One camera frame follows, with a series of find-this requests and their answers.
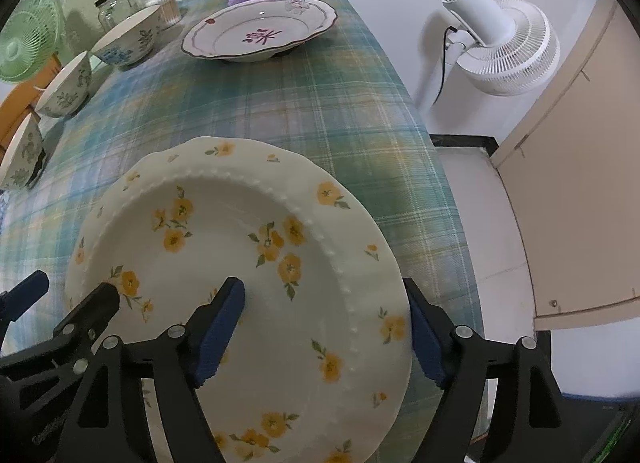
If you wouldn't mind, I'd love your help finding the yellow flower cream plate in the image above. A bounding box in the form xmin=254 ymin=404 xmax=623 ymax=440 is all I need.
xmin=64 ymin=136 xmax=411 ymax=462

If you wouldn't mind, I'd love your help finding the blue floral ceramic bowl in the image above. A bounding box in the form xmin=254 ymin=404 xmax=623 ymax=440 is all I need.
xmin=91 ymin=5 xmax=162 ymax=68

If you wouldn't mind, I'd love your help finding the near floral ceramic bowl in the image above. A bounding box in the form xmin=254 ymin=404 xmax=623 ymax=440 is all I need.
xmin=1 ymin=113 xmax=47 ymax=191

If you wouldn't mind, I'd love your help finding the middle floral ceramic bowl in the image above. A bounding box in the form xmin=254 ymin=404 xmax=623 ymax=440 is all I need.
xmin=35 ymin=52 xmax=92 ymax=118

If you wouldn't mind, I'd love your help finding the beige wooden door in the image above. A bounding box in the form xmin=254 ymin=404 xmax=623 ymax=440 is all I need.
xmin=491 ymin=0 xmax=639 ymax=330

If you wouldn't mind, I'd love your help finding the green desk fan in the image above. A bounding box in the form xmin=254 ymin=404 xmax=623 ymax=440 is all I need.
xmin=1 ymin=0 xmax=65 ymax=83

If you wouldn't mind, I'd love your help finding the glass mason jar mug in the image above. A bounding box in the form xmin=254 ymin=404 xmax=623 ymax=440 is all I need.
xmin=94 ymin=0 xmax=142 ymax=32

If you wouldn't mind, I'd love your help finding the cotton swab container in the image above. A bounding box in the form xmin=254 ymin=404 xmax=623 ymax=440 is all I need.
xmin=144 ymin=0 xmax=182 ymax=29

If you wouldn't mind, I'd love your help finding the red flower scalloped plate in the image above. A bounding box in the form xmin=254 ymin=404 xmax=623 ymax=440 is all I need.
xmin=181 ymin=0 xmax=337 ymax=62

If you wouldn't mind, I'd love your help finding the plaid green tablecloth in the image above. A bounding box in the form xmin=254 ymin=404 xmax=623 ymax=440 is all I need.
xmin=0 ymin=0 xmax=486 ymax=463

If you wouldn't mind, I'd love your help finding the white floor fan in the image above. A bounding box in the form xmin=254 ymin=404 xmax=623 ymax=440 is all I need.
xmin=416 ymin=0 xmax=561 ymax=111

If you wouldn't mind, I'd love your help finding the white fan power cable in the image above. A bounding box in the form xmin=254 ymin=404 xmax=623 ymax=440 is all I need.
xmin=430 ymin=24 xmax=459 ymax=107

